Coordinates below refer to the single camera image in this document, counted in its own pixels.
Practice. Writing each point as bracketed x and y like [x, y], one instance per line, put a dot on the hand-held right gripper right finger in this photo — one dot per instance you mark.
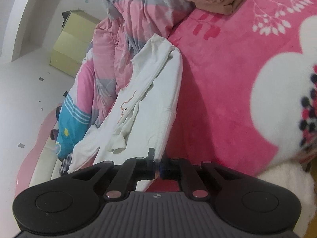
[163, 169]

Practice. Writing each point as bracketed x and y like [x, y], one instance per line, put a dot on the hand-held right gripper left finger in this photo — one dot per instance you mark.
[152, 163]

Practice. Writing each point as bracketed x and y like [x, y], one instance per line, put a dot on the white sweatshirt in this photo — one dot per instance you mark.
[148, 91]

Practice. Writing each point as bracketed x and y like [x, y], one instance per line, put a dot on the white cloth garment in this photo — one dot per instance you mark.
[84, 151]

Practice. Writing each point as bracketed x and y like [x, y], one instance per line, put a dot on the plaid garment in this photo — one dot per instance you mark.
[65, 164]

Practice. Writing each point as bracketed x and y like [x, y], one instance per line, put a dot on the teal striped pink pillow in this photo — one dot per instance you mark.
[71, 129]

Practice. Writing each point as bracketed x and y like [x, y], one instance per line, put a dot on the pink floral blanket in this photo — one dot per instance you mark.
[223, 91]

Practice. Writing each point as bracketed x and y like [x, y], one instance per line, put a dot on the purple cloth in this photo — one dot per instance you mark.
[54, 134]

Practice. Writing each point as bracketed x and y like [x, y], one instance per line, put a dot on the pink white headboard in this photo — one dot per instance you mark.
[29, 163]

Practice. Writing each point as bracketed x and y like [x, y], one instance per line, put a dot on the person's white fleece clothing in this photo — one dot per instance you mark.
[284, 198]

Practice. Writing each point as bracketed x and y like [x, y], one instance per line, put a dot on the pale yellow wardrobe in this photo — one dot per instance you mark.
[71, 47]

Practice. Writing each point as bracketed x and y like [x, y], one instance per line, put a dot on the pink grey quilt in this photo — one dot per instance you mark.
[138, 22]

